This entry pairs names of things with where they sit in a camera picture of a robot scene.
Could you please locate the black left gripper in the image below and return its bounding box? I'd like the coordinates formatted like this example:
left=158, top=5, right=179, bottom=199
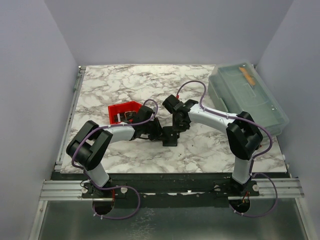
left=142, top=117, right=169, bottom=142

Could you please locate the aluminium rail frame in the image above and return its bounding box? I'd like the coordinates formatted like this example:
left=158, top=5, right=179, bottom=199
left=30, top=64, right=312, bottom=240

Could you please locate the orange tool inside box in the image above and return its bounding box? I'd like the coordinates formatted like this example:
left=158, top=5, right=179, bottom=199
left=238, top=67, right=256, bottom=87

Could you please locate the black leather card holder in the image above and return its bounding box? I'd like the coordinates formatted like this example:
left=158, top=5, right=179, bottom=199
left=161, top=126, right=180, bottom=147

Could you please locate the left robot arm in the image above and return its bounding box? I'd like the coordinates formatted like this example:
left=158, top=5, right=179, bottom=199
left=66, top=105, right=158, bottom=198

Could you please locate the green plastic storage box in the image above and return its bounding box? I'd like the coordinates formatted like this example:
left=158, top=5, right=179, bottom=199
left=207, top=60, right=289, bottom=137

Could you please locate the red plastic bin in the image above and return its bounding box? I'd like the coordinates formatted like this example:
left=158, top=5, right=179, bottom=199
left=108, top=101, right=142, bottom=124

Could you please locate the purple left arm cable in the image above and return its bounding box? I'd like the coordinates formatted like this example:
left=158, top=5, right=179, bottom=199
left=71, top=99, right=159, bottom=221

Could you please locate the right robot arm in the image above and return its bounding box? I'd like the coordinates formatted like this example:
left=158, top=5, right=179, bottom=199
left=162, top=94, right=263, bottom=196

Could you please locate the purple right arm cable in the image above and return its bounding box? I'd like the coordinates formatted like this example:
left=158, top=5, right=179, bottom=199
left=176, top=81, right=278, bottom=218

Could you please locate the black card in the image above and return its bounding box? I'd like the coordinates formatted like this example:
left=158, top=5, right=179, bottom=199
left=113, top=111, right=137, bottom=123

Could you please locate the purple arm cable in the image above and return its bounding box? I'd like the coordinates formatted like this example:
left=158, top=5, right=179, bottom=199
left=176, top=81, right=278, bottom=218
left=71, top=99, right=159, bottom=221

